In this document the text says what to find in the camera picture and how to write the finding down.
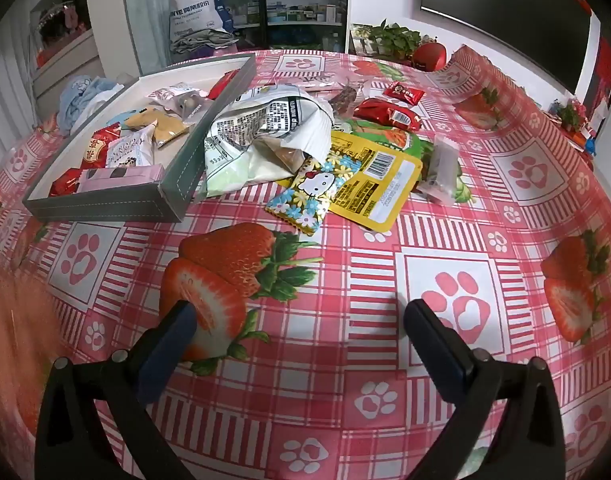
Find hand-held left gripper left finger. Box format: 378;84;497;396
34;300;199;480

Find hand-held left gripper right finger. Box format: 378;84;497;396
403;299;569;480

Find grey tray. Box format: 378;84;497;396
22;52;258;224

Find strawberry print tablecloth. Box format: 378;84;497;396
0;45;611;480

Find pink snack box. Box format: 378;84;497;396
78;164;165;193

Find clear packet with dark sticks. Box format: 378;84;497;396
415;134;461;206

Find small red snack packet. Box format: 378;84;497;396
48;169;85;197

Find flowery cartoon cat packet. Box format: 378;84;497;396
266;156;351;236

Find white cartoon snack packet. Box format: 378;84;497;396
106;122;159;170

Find red and yellow snack packet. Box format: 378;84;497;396
80;127;122;170

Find green snack packet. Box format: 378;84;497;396
350;120;471;204

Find light blue snack packet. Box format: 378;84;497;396
106;109;146;131

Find large white crumpled bag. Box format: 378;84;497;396
204;85;333;198

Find large shiny red packet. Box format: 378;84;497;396
353;99;422;133

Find dark grey snack packet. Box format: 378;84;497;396
178;97;214;128

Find pale pink snack packet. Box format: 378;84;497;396
148;85;209;111

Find red packet with white label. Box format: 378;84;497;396
384;81;425;106

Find light blue cloth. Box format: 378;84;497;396
57;75;124;136

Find slim red snack packet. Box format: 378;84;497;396
207;70;239;101

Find small flower pot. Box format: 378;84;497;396
553;97;593;133

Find red round ornament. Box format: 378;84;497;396
412;41;447;72

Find green potted plant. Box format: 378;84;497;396
350;19;439;63

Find white printed sack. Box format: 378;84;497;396
168;0;236;43

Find black television screen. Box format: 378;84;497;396
419;0;593;96

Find red wall decoration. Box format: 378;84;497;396
593;35;611;111

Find white wall shelf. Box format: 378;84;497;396
28;0;106;96

